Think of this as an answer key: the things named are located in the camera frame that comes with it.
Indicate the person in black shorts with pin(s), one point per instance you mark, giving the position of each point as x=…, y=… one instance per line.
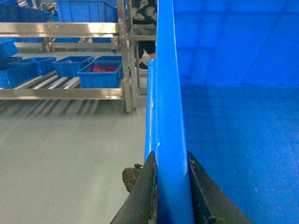
x=144, y=13

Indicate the blue bin upper shelf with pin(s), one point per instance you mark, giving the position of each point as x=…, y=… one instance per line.
x=87, y=11

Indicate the large blue plastic crate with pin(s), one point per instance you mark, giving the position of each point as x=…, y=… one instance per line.
x=225, y=87

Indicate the blue bin with red items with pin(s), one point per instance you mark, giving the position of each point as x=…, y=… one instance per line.
x=101, y=74

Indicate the blue bin far left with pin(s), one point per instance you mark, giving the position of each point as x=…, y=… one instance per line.
x=14, y=74

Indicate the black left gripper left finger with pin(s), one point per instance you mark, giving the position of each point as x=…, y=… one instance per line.
x=141, y=205

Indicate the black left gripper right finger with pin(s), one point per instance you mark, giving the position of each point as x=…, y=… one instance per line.
x=210, y=204

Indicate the steel roller shelf rack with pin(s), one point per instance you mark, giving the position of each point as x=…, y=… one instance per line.
x=51, y=87

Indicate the blue bin left shelf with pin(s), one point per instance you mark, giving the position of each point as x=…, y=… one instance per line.
x=44, y=65

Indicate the blue bin shelf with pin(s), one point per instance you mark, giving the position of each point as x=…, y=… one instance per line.
x=44, y=65
x=69, y=66
x=87, y=11

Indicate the blue bin middle shelf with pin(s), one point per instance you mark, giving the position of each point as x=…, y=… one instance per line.
x=69, y=66

